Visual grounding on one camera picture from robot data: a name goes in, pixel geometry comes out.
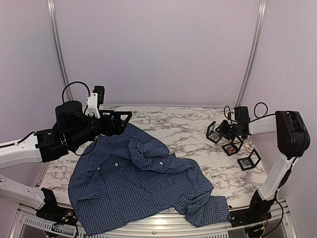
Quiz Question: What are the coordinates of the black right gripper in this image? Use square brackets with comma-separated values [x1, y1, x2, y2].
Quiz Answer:
[216, 119, 241, 140]

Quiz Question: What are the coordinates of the orange rimmed round brooch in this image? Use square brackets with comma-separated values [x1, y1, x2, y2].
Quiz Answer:
[227, 147, 235, 153]

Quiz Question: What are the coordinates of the brown round brooch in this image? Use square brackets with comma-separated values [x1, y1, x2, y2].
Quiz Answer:
[210, 133, 219, 140]

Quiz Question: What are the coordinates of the blue checked shirt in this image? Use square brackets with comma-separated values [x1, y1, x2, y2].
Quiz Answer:
[68, 124, 229, 236]

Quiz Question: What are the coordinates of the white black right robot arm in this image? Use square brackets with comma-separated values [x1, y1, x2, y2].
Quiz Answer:
[214, 111, 311, 201]

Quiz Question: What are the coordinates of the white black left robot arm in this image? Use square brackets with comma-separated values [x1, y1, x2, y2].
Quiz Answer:
[0, 101, 132, 221]

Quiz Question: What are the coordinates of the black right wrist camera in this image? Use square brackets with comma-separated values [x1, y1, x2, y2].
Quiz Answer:
[234, 106, 251, 123]

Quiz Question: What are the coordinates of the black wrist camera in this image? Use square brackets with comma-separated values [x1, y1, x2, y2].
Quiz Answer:
[93, 85, 105, 105]
[234, 106, 251, 123]

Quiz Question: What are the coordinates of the black frame stand middle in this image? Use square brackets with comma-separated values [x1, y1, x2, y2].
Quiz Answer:
[222, 136, 244, 156]

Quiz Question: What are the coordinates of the black frame stand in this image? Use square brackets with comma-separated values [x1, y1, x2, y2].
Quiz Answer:
[237, 149, 261, 171]
[206, 121, 222, 144]
[222, 136, 244, 156]

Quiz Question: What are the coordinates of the black frame stand far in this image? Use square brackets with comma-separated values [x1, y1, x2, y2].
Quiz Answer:
[206, 121, 222, 144]

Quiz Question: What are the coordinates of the black frame stand near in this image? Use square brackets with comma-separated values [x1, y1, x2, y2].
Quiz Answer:
[237, 149, 261, 171]

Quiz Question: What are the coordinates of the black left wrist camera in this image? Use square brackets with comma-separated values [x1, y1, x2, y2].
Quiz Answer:
[93, 85, 105, 105]

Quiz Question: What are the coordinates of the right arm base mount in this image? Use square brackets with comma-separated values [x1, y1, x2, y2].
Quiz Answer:
[228, 193, 275, 227]

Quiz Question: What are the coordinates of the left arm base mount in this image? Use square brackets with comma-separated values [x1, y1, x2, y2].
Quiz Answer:
[36, 188, 78, 226]

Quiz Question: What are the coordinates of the aluminium front rail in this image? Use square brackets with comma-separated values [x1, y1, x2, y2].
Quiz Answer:
[9, 201, 298, 238]

